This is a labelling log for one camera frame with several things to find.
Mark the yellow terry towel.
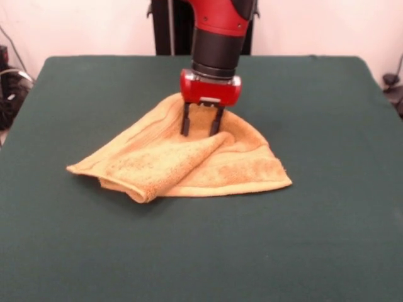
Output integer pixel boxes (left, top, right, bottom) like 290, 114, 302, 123
65, 93, 293, 204

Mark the black clamp stand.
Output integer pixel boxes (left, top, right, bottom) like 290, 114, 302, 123
382, 72, 403, 119

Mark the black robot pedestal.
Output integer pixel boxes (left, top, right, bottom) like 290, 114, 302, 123
146, 0, 261, 57

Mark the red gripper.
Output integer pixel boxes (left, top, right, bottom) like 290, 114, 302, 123
179, 68, 243, 138

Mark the dark green table cloth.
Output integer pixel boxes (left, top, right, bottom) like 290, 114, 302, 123
0, 55, 403, 302

